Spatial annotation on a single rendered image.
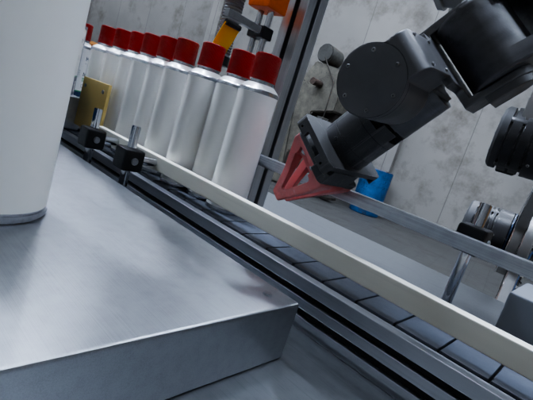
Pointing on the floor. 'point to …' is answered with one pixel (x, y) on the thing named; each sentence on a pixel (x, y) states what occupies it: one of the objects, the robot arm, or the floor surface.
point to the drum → (377, 189)
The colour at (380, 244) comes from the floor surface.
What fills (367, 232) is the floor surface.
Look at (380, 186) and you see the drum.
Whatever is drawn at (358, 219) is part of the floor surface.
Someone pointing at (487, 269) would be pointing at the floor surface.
